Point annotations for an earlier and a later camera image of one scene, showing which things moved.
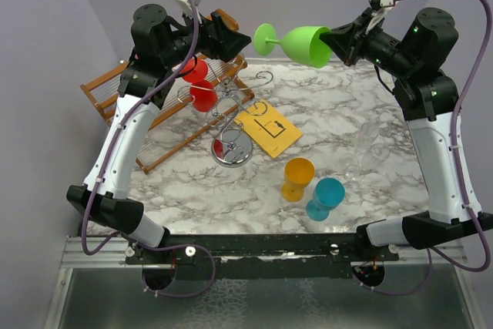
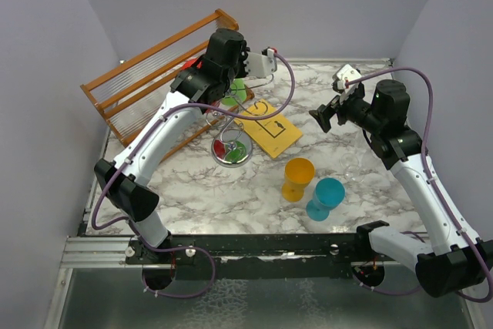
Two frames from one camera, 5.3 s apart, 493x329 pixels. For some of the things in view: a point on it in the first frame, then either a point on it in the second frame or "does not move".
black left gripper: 219,41 to 244,53
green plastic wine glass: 303,42 to 238,92
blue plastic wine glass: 328,194 does not move
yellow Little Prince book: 273,132 does not move
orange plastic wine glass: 298,173 does not move
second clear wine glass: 353,172 does not move
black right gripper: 347,41 to 324,112
